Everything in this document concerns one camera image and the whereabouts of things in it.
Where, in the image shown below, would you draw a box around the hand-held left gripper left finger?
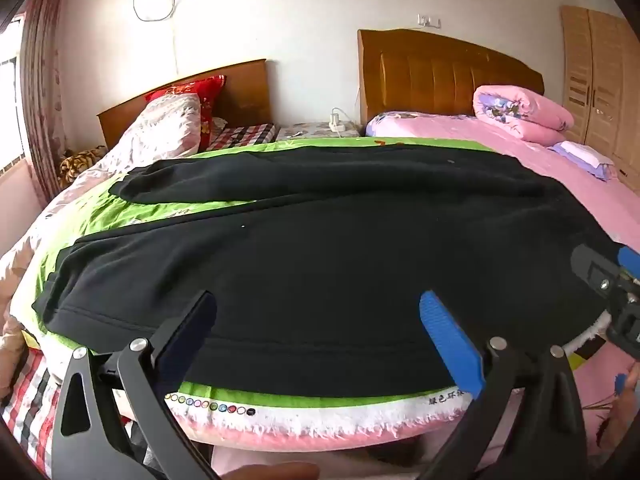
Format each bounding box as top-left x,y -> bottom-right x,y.
50,289 -> 221,480

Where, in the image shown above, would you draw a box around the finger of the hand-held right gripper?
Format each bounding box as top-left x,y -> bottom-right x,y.
570,242 -> 622,307
617,246 -> 640,281

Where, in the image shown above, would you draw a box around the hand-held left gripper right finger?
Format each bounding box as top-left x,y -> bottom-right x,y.
419,290 -> 590,480

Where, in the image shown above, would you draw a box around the black pants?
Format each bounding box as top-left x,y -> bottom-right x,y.
32,146 -> 626,401

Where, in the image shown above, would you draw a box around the person's right hand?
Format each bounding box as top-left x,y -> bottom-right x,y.
622,364 -> 640,413

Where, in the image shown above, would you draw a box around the person's left hand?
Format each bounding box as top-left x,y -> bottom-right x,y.
217,461 -> 321,480

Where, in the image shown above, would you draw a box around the folded purple white cloth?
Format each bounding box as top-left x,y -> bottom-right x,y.
547,140 -> 618,182

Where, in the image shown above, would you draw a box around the green printed blanket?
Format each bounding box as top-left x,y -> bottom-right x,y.
10,137 -> 617,453

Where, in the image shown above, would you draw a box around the pink bed sheet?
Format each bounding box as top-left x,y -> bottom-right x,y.
365,110 -> 640,461

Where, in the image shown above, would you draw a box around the pink folded floral quilt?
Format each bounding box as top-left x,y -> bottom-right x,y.
472,85 -> 575,147

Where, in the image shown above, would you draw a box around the red plaid bed sheet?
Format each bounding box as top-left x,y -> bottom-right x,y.
0,122 -> 278,478

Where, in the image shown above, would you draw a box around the light wooden wardrobe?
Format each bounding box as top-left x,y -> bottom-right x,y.
559,5 -> 640,181

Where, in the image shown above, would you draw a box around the pink white floral quilt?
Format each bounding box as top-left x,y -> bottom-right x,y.
0,92 -> 203,361

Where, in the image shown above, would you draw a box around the tiger print plush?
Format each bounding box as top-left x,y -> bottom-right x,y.
57,145 -> 108,189

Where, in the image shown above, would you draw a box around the nightstand with floral cloth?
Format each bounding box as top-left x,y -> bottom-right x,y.
276,121 -> 363,142

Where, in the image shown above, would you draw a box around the red floral pillow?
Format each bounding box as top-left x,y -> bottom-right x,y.
145,75 -> 227,151

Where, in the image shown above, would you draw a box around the plain brown wooden headboard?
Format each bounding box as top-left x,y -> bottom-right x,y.
96,58 -> 275,153

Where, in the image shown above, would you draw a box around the padded brown wooden headboard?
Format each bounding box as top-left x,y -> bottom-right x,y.
357,28 -> 546,126

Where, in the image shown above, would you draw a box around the dark pink curtain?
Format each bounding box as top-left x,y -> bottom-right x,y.
20,0 -> 68,206

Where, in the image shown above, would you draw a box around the large window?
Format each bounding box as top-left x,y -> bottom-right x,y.
0,15 -> 26,176

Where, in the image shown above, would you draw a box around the white wall cable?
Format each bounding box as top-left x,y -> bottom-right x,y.
132,0 -> 180,76

